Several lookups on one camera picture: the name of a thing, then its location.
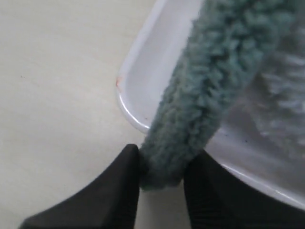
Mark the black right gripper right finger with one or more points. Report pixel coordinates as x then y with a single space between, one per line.
216 199

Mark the white plush snowman toy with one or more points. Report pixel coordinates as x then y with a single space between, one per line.
275 99

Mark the green knitted scarf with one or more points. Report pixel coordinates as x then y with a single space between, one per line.
229 42

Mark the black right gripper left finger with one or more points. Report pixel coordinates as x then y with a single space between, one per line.
108 202

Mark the white rectangular plastic tray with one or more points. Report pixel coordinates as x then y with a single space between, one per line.
237 146

